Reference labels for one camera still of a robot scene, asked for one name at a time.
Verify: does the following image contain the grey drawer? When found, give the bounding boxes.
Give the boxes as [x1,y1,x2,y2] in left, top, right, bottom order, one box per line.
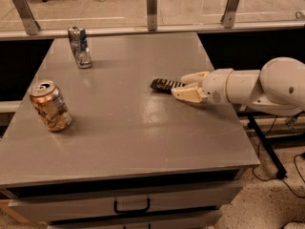
[47,210,222,229]
[9,180,242,222]

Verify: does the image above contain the right metal glass bracket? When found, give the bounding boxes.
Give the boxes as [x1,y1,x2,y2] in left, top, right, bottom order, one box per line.
[221,0,240,29]

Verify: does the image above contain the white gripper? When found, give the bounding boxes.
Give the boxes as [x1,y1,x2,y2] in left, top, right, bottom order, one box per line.
[172,69,234,105]

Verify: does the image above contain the black rxbar chocolate wrapper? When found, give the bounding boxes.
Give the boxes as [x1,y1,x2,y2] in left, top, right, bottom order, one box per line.
[151,78,184,94]

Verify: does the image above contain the lower grey drawer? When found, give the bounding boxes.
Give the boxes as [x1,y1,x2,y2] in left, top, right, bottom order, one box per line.
[47,210,222,229]

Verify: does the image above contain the middle metal glass bracket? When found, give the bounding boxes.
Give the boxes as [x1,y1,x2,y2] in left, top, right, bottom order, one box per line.
[146,0,157,31]

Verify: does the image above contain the left metal glass bracket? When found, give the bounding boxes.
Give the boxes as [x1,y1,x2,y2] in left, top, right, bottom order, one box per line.
[12,0,40,35]

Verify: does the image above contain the black floor cable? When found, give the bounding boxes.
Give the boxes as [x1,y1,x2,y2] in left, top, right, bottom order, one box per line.
[252,114,305,199]

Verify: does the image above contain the upper grey drawer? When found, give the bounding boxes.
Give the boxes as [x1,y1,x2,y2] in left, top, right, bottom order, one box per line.
[9,180,242,222]

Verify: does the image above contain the white shoe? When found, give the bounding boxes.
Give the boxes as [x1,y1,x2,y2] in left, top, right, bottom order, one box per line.
[282,221,305,229]

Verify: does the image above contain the black metal stand leg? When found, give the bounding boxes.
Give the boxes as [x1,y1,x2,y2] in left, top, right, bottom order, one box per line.
[248,115,287,180]

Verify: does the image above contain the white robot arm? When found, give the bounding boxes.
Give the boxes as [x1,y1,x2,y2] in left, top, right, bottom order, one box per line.
[172,57,305,116]

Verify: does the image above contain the orange soda can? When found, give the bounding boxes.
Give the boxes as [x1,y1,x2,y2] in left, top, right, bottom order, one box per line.
[30,79,72,132]

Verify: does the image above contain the metal glass bracket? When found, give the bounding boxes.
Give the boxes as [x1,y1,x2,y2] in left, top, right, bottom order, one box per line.
[12,0,40,35]
[146,0,157,31]
[221,0,240,29]

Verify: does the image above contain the silver blue redbull can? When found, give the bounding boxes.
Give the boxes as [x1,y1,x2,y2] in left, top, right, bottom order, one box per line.
[68,26,92,69]

